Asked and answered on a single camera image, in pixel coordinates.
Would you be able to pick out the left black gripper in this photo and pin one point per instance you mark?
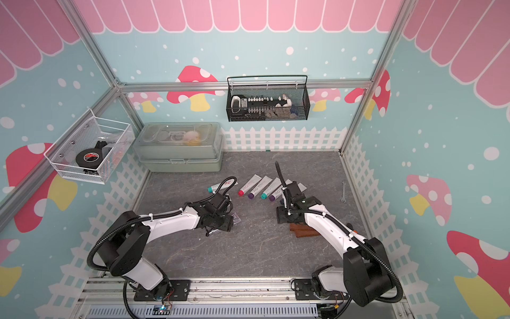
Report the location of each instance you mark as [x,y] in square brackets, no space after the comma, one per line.
[228,224]

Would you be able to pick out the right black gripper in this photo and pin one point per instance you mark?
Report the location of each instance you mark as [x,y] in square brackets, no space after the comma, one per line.
[280,215]

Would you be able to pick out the brown microfiber cloth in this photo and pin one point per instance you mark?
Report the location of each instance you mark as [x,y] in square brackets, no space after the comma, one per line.
[301,230]

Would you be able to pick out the purple cap toothpaste tube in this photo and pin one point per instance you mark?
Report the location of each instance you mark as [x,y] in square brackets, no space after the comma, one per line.
[276,194]
[264,182]

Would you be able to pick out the teal cap toothpaste tube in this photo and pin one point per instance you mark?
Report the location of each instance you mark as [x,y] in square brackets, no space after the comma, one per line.
[222,186]
[273,186]

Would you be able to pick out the purple cap toothpaste tube top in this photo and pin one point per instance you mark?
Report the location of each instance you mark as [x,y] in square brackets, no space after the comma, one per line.
[264,182]

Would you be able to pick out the red cap toothpaste tube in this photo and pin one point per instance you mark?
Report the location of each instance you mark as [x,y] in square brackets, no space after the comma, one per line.
[249,185]

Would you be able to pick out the silver foil toothpaste tube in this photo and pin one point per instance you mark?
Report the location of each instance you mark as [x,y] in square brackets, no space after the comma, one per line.
[236,219]

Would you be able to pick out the dark cap toothpaste tube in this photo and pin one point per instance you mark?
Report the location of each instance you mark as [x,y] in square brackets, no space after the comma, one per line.
[302,187]

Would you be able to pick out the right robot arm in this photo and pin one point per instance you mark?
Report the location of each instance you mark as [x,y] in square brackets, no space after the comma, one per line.
[366,274]

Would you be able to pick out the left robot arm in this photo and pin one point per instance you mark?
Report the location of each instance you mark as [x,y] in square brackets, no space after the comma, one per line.
[120,250]

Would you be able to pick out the silver wrench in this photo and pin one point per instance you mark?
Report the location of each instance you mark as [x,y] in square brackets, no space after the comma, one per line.
[343,197]

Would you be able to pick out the green plastic storage box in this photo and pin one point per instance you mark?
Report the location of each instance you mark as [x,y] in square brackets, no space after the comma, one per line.
[187,147]

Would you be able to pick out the black power strip in basket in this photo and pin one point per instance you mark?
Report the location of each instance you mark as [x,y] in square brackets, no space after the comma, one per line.
[252,106]

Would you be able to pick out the black tape roll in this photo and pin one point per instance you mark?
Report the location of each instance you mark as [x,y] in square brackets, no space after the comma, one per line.
[90,159]

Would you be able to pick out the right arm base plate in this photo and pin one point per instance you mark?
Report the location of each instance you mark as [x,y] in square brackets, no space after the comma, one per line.
[311,289]

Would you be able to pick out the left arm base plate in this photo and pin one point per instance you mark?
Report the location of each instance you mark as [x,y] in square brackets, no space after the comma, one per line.
[169,290]

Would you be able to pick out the black wire mesh basket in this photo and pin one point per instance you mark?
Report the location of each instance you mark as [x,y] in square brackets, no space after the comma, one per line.
[294,87]

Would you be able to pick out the white wire basket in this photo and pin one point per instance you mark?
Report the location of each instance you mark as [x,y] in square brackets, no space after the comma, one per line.
[113,137]

